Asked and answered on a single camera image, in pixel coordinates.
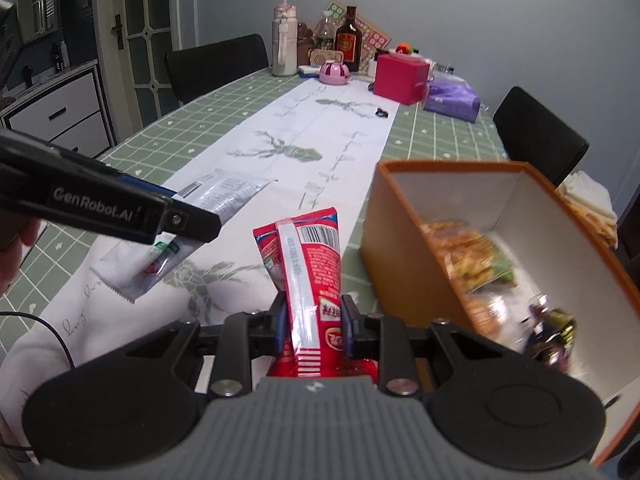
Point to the white drawer cabinet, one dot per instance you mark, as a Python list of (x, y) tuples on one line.
[(55, 110)]

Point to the black chair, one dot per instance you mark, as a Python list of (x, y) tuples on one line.
[(540, 135), (215, 65)]

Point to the purple tissue pack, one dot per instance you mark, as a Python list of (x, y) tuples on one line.
[(452, 100)]

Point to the pink box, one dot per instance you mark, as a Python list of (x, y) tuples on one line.
[(400, 77)]

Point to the small wooden speaker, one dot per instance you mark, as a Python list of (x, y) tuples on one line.
[(320, 56)]

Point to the dotted sticker card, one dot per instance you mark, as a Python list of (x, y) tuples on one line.
[(375, 37)]

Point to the brown bear figure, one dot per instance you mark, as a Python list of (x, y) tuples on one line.
[(305, 42)]

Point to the glass panel door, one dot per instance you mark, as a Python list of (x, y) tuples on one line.
[(145, 25)]

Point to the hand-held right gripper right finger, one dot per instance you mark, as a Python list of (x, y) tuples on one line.
[(348, 330)]

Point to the small black clip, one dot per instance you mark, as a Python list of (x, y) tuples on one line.
[(381, 111)]

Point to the clear water bottle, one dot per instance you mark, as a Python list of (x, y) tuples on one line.
[(324, 30)]

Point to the brown liquor bottle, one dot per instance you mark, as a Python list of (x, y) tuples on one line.
[(348, 40)]

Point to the white bottle pink cap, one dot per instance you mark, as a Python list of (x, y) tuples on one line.
[(284, 40)]

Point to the waffle packet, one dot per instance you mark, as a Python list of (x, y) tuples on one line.
[(460, 250)]

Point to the black chocolate snack packet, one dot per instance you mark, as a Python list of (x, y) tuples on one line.
[(557, 340)]

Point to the white folded cloth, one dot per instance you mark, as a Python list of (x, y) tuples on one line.
[(590, 205)]

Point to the white printed table runner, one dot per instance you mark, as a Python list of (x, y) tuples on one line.
[(320, 130)]

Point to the orange toy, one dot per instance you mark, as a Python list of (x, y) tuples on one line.
[(404, 49)]

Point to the pink round container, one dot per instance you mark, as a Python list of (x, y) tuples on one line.
[(334, 72)]

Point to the orange cardboard box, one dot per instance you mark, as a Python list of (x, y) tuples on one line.
[(400, 240)]

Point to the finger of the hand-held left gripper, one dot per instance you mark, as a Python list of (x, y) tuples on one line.
[(150, 186), (190, 225)]

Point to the green checked tablecloth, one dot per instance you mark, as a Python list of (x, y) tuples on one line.
[(210, 110)]

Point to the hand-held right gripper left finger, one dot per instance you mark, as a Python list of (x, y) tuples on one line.
[(283, 325)]

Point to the red snack packet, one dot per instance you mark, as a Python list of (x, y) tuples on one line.
[(315, 280)]

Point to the silver snack packet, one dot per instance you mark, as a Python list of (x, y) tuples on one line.
[(225, 192)]

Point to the person's left hand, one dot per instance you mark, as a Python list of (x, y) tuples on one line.
[(17, 260)]

